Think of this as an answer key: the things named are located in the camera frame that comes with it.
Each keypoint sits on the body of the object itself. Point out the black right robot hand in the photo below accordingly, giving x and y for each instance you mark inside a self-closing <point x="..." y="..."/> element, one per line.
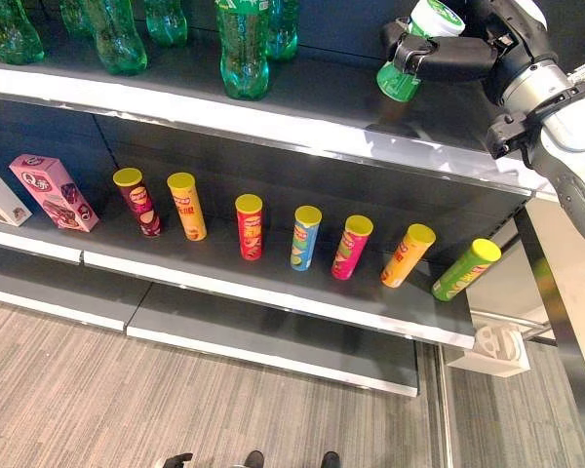
<point x="468" y="57"/>

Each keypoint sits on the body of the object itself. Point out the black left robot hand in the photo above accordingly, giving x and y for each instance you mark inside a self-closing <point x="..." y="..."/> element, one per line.
<point x="175" y="460"/>

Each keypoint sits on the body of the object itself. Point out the green bottle with white label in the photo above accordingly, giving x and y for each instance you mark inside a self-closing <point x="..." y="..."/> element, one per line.
<point x="436" y="19"/>

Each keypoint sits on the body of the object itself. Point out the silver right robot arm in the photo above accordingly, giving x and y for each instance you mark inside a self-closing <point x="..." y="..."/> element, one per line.
<point x="563" y="146"/>

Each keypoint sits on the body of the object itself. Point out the dark left robot foot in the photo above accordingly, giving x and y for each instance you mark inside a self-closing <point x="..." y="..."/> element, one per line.
<point x="254" y="459"/>

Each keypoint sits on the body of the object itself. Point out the dark robot foot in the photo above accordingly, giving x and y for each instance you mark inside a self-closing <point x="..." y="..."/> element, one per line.
<point x="254" y="459"/>
<point x="330" y="460"/>

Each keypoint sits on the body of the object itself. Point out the dark right robot foot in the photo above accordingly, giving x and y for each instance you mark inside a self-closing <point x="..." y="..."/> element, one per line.
<point x="330" y="460"/>

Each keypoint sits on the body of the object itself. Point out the green plastic soda bottle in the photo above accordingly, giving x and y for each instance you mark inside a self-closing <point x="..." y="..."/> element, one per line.
<point x="166" y="24"/>
<point x="284" y="39"/>
<point x="75" y="17"/>
<point x="119" y="46"/>
<point x="244" y="58"/>
<point x="10" y="34"/>

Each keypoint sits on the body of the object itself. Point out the orange chips can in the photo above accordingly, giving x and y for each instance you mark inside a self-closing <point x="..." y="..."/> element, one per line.
<point x="407" y="256"/>
<point x="189" y="209"/>

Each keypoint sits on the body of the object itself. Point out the green chips can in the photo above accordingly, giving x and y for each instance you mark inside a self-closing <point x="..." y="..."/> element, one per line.
<point x="465" y="270"/>

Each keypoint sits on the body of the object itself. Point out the dark grey store shelf unit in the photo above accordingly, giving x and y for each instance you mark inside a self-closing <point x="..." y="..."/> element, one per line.
<point x="273" y="161"/>

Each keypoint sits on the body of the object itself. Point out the magenta chips can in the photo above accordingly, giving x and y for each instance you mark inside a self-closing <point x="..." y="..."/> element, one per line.
<point x="351" y="248"/>

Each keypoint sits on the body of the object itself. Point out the red chips can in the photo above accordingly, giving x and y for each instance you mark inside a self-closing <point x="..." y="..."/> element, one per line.
<point x="249" y="229"/>

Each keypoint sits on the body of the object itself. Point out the blue chips can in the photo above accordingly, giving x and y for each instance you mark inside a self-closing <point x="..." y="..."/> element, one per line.
<point x="304" y="239"/>

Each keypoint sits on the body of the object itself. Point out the white table with dark edge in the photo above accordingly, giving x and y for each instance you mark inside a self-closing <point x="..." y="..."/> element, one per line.
<point x="565" y="292"/>

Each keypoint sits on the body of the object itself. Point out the maroon chips can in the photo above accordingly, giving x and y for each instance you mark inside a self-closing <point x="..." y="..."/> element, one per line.
<point x="141" y="205"/>

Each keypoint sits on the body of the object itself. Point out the pink snack box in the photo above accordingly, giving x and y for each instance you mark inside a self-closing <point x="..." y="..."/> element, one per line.
<point x="53" y="195"/>

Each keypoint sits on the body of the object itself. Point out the white snack box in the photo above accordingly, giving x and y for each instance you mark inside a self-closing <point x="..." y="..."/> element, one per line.
<point x="0" y="200"/>

